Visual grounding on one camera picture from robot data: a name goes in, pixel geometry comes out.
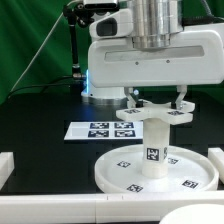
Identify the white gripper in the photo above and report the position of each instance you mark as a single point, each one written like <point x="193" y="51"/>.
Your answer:
<point x="192" y="58"/>

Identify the white cross-shaped table base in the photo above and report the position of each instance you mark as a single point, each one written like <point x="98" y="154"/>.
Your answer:
<point x="163" y="112"/>

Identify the white round table top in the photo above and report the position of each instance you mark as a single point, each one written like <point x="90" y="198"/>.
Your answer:
<point x="130" y="169"/>

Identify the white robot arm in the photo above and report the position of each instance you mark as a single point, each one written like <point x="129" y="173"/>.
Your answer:
<point x="140" y="43"/>

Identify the white round object corner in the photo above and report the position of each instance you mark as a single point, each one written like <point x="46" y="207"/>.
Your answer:
<point x="196" y="214"/>

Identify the white marker sheet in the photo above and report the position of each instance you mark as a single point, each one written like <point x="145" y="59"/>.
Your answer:
<point x="104" y="130"/>

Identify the white right block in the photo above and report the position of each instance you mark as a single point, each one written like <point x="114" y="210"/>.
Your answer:
<point x="216" y="156"/>

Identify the white block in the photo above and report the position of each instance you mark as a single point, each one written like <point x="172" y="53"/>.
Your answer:
<point x="6" y="167"/>
<point x="216" y="156"/>

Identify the white left block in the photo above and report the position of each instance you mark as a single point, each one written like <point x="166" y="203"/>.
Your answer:
<point x="6" y="167"/>

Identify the white front rail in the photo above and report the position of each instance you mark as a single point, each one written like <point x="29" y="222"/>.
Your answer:
<point x="99" y="208"/>

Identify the overhead camera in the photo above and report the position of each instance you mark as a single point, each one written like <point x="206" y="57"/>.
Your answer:
<point x="101" y="4"/>

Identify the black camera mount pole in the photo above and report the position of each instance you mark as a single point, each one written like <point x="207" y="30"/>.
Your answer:
<point x="77" y="16"/>

